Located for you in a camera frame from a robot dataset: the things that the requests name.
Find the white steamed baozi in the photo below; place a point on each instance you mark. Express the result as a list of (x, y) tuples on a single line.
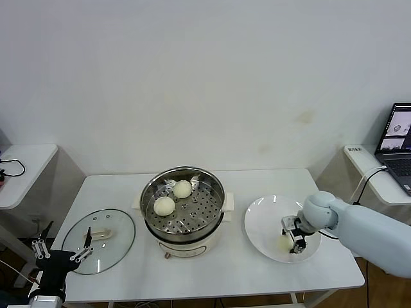
[(182, 188), (164, 206), (283, 244)]

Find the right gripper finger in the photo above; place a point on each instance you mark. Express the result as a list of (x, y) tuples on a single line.
[(285, 226), (298, 247)]

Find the stainless steel steamer basket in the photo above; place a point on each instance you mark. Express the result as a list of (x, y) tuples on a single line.
[(199, 211)]

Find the white round plate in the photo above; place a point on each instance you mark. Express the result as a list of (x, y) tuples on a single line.
[(260, 224)]

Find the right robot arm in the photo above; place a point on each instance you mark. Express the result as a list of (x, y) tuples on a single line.
[(369, 231)]

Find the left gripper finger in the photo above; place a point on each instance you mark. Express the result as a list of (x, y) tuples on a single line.
[(45, 232), (87, 239)]

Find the person's hand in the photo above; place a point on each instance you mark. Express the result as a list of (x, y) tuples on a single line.
[(1, 182)]

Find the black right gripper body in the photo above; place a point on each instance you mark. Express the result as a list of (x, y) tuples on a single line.
[(298, 229)]

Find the cream electric cooker base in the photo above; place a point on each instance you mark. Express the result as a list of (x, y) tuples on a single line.
[(189, 248)]

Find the grey laptop with dark screen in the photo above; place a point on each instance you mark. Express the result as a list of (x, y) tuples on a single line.
[(398, 167)]

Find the white side table with label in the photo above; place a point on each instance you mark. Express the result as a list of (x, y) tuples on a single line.
[(379, 189)]

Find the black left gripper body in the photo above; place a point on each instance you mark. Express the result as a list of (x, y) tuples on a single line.
[(54, 263)]

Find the small printed label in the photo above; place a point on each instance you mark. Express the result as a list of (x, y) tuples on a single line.
[(354, 149)]

